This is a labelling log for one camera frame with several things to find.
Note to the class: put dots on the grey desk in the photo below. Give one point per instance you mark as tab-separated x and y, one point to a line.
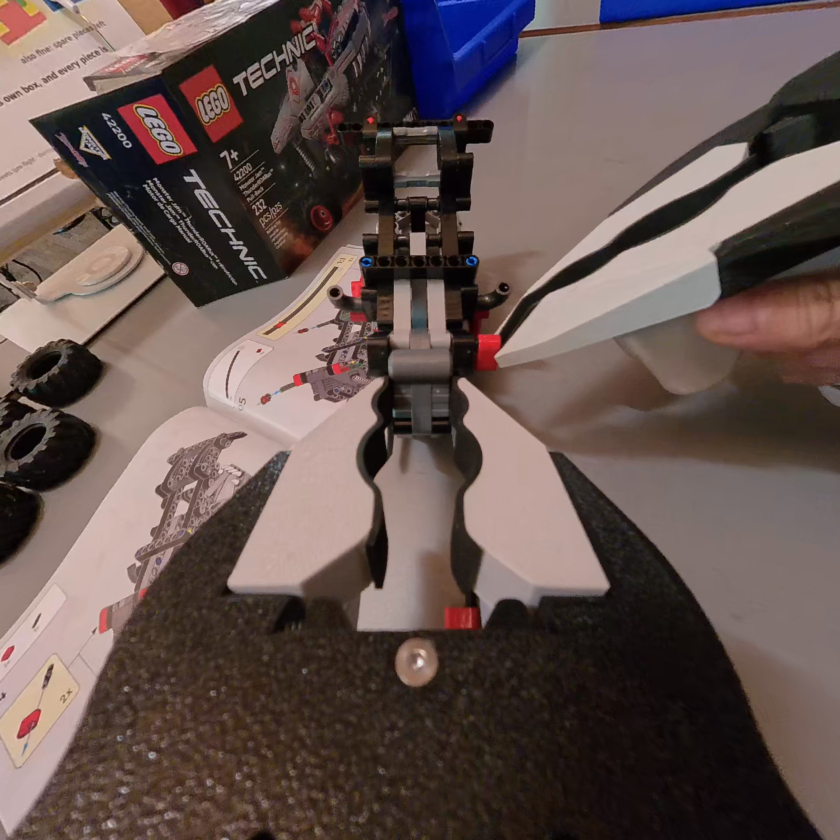
656	459

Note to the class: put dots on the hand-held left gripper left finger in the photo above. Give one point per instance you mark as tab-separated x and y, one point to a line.
308	525

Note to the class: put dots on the printed instruction sheet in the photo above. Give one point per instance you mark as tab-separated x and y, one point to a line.
39	79

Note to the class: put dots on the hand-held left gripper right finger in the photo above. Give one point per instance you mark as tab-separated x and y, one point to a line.
531	525

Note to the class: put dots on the black toy tire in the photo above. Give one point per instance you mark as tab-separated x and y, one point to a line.
10	403
49	443
16	518
56	371

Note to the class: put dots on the black grey toy truck chassis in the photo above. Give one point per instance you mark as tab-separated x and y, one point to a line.
420	262

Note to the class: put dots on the black toy set box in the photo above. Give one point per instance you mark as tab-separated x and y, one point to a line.
197	197

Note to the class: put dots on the open instruction booklet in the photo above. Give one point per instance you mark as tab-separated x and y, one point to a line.
262	367

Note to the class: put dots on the person's right hand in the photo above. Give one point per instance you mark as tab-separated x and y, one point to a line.
787	328

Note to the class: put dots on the large blue storage bin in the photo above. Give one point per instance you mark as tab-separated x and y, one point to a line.
682	8

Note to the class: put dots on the small blue storage bin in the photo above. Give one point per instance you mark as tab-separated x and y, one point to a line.
459	52

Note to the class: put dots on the black connector with blue pin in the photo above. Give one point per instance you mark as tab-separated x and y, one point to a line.
467	354

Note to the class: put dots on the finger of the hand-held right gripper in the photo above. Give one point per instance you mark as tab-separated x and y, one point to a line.
682	184
623	295

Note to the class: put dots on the small red brick piece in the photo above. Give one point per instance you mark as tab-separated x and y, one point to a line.
489	349
463	617

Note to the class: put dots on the white board stand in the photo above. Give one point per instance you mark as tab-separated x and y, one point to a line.
98	266

